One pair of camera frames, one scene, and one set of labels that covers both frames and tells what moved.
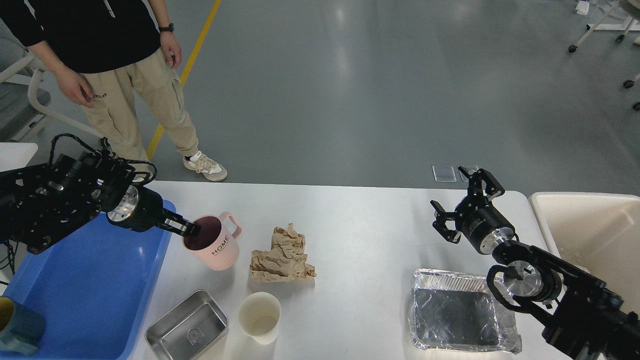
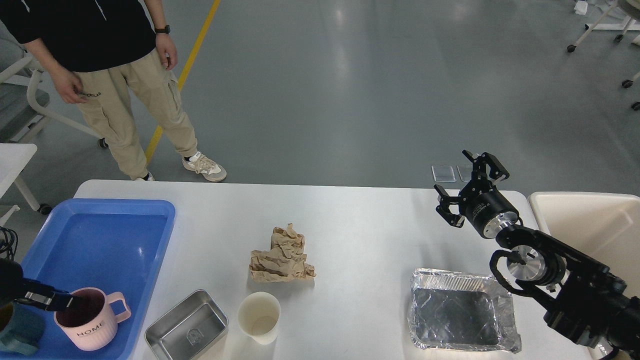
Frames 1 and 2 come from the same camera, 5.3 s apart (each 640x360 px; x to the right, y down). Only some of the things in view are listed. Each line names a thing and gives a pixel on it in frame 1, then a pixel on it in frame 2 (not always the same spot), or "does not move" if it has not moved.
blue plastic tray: x=92 y=289 does not move
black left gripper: x=138 y=208 -> x=13 y=287
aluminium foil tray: x=455 y=311 does not move
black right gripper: x=482 y=226 -> x=484 y=208
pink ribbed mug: x=214 y=247 -> x=90 y=321
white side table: x=15 y=155 does not move
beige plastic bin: x=599 y=233 does not move
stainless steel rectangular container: x=189 y=330 does not move
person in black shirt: x=110 y=54 does not move
